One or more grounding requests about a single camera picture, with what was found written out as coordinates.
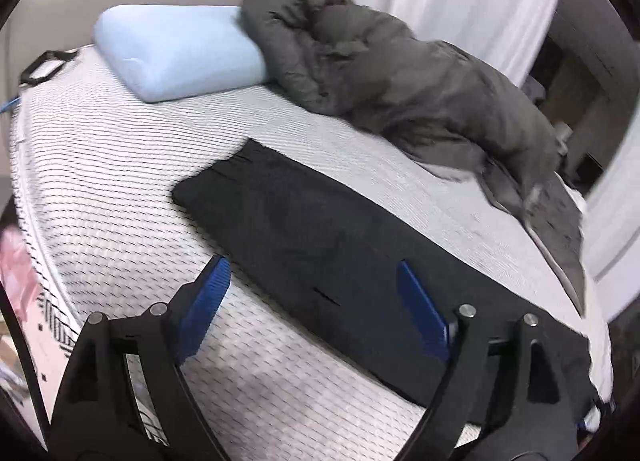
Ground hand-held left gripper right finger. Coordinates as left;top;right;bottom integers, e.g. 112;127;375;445
396;261;596;461

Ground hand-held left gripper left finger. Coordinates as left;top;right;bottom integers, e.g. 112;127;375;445
50;255;233;461

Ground black pants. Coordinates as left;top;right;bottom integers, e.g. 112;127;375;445
171;138;608;424

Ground white mesh-patterned mattress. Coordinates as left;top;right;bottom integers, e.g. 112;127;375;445
10;44;615;449

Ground dark grey flat blanket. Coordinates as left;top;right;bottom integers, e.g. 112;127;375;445
480;161;588;314

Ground grey quilted comforter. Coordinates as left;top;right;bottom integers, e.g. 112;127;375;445
240;0;566;212

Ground light blue pillow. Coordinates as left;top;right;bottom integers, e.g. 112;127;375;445
93;4;271;103

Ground black cable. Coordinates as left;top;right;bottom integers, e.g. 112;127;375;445
0;286;53;439

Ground black mattress strap handle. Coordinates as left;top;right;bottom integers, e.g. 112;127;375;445
20;48;78;87

